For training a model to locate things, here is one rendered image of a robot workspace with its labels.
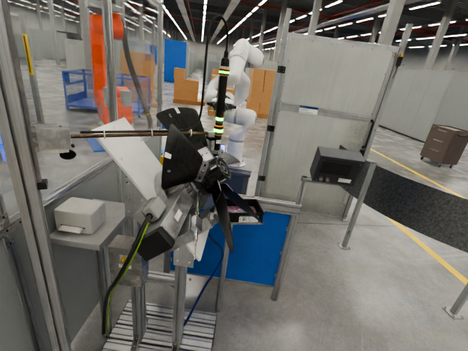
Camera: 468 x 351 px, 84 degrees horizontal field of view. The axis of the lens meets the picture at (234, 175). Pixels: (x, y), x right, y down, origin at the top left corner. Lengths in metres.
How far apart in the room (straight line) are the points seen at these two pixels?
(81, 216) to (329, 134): 2.58
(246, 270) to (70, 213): 1.27
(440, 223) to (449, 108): 8.44
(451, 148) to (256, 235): 6.36
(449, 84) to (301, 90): 7.98
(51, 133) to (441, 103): 10.37
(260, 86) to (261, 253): 7.85
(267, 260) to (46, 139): 1.54
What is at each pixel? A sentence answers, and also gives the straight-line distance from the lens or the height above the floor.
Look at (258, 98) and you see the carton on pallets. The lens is 9.41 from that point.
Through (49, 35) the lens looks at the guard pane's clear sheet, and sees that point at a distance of 1.41.
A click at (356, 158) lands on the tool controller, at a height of 1.23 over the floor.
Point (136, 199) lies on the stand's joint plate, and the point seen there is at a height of 1.05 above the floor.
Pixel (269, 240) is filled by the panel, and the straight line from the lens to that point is 1.90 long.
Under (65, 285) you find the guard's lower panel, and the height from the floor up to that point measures 0.46.
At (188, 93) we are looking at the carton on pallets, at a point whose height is 0.38.
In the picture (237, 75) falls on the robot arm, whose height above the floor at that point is 1.59.
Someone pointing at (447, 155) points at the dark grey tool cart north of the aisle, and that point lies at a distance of 7.72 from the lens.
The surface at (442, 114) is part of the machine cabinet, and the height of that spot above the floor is 0.97.
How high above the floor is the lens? 1.65
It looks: 23 degrees down
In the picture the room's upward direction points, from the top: 8 degrees clockwise
